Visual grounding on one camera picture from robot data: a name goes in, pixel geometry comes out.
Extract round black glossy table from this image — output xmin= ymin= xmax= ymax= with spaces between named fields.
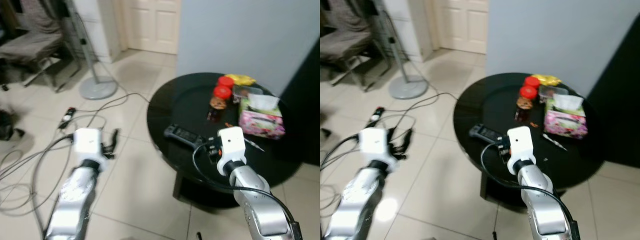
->
xmin=146 ymin=72 xmax=307 ymax=210
xmin=453 ymin=72 xmax=607 ymax=207

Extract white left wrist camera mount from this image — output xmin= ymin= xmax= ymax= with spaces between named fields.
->
xmin=73 ymin=128 xmax=110 ymax=172
xmin=358 ymin=127 xmax=397 ymax=173

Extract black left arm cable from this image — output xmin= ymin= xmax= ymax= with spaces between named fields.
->
xmin=31 ymin=134 xmax=76 ymax=240
xmin=320 ymin=134 xmax=361 ymax=168

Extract yellow snack bag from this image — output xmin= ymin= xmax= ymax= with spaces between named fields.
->
xmin=226 ymin=73 xmax=257 ymax=86
xmin=532 ymin=73 xmax=563 ymax=86

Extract red lid cookie jar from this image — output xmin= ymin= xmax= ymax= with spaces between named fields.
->
xmin=209 ymin=85 xmax=233 ymax=111
xmin=516 ymin=85 xmax=539 ymax=111

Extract black power strip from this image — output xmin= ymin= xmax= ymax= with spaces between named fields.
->
xmin=58 ymin=106 xmax=77 ymax=130
xmin=369 ymin=106 xmax=386 ymax=129

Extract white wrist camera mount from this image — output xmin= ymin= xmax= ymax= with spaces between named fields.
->
xmin=73 ymin=128 xmax=110 ymax=172
xmin=216 ymin=126 xmax=248 ymax=177
xmin=358 ymin=127 xmax=397 ymax=173
xmin=506 ymin=125 xmax=537 ymax=176

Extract black bag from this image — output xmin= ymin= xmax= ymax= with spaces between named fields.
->
xmin=0 ymin=109 xmax=26 ymax=142

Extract white pen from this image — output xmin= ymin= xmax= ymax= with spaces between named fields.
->
xmin=244 ymin=137 xmax=266 ymax=153
xmin=542 ymin=133 xmax=569 ymax=152

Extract pink floral tissue box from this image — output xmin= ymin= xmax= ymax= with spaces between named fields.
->
xmin=543 ymin=94 xmax=589 ymax=140
xmin=238 ymin=94 xmax=287 ymax=141

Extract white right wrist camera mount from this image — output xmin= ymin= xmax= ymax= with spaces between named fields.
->
xmin=216 ymin=126 xmax=248 ymax=177
xmin=506 ymin=125 xmax=537 ymax=176

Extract grey fan stand round base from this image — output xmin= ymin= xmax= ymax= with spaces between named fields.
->
xmin=375 ymin=0 xmax=430 ymax=100
xmin=64 ymin=0 xmax=119 ymax=101

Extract white panel door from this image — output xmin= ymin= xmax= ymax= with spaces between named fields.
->
xmin=122 ymin=0 xmax=182 ymax=55
xmin=435 ymin=0 xmax=489 ymax=55

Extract black remote control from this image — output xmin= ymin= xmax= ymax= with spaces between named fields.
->
xmin=164 ymin=123 xmax=205 ymax=150
xmin=468 ymin=123 xmax=509 ymax=147

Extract grey fabric metal-leg chair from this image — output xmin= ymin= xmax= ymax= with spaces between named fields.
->
xmin=320 ymin=0 xmax=396 ymax=94
xmin=0 ymin=0 xmax=83 ymax=94

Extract black floor cable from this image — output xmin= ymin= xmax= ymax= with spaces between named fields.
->
xmin=75 ymin=93 xmax=151 ymax=127
xmin=387 ymin=93 xmax=459 ymax=126

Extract clear plastic container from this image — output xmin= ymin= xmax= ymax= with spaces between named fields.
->
xmin=538 ymin=85 xmax=569 ymax=103
xmin=232 ymin=85 xmax=264 ymax=104

